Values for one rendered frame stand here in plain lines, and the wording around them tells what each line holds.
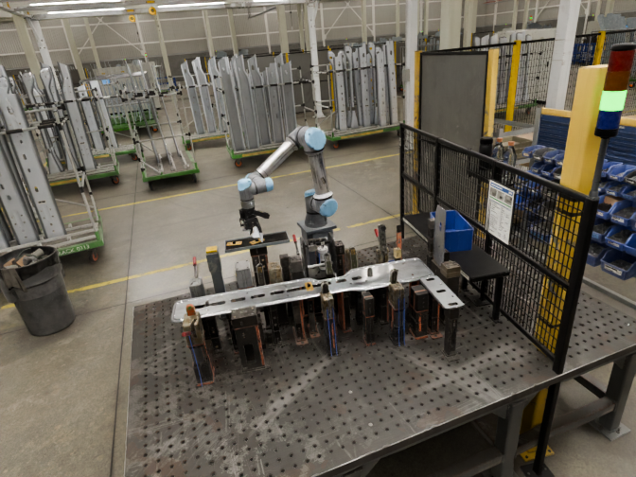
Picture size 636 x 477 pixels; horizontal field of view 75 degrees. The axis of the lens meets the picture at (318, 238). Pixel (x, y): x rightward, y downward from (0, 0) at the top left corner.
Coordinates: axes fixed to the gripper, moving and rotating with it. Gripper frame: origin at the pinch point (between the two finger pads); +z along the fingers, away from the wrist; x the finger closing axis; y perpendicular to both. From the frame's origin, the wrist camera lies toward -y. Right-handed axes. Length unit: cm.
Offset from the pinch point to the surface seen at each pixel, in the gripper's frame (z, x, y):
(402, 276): 18, 67, -48
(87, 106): -12, -916, -69
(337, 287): 18, 51, -17
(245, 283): 15.8, 15.2, 18.3
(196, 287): 13.1, 3.7, 41.3
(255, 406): 48, 65, 45
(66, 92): -56, -726, -14
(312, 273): 21.5, 24.1, -19.8
